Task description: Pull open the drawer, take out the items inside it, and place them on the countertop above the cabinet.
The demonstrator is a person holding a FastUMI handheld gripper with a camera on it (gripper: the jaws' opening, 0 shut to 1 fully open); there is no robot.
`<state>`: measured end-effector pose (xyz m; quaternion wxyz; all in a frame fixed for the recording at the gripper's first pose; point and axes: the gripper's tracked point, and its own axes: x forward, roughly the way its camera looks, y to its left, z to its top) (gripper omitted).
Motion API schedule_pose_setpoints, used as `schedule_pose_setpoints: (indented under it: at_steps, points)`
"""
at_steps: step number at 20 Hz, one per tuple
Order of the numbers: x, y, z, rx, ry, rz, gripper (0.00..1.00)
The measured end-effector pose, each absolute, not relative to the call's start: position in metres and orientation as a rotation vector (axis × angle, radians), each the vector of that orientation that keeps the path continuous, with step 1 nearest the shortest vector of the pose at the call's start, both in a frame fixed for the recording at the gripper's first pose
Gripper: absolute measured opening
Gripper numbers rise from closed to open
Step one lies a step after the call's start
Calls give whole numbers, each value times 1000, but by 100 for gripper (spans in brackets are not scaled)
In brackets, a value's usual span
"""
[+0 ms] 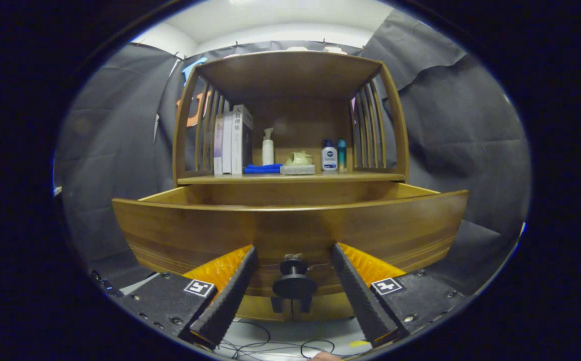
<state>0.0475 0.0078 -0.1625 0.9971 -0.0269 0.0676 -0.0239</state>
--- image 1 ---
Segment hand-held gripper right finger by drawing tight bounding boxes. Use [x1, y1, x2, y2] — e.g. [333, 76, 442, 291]
[331, 243, 476, 348]

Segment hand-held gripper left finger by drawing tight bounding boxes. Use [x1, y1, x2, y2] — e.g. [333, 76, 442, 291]
[111, 244, 259, 350]

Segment wooden cabinet door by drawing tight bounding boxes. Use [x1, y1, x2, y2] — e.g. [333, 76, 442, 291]
[293, 293, 356, 320]
[235, 295, 293, 321]

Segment wooden cabinet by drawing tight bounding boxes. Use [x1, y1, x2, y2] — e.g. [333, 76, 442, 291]
[172, 49, 410, 321]

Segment white lotion bottle blue cap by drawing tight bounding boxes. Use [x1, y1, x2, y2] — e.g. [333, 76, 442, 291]
[321, 139, 338, 172]

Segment white pump bottle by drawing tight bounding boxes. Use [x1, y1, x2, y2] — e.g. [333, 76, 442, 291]
[262, 127, 275, 166]

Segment grey book with portrait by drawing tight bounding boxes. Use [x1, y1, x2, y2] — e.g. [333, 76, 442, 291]
[231, 104, 254, 175]

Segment black cables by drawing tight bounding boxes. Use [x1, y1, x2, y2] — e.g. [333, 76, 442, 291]
[218, 318, 338, 360]

